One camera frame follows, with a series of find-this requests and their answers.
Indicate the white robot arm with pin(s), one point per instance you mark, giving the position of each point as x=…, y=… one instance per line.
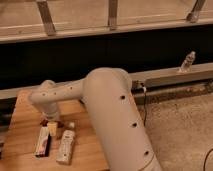
x=106, y=94

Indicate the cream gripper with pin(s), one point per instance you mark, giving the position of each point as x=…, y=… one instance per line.
x=52, y=127

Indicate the clear plastic bottle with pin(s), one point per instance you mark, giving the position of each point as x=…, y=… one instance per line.
x=188, y=61

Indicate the white tube with cap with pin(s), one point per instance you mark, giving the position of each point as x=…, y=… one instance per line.
x=64, y=153

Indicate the wooden board table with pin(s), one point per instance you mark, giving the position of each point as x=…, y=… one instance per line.
x=21, y=139

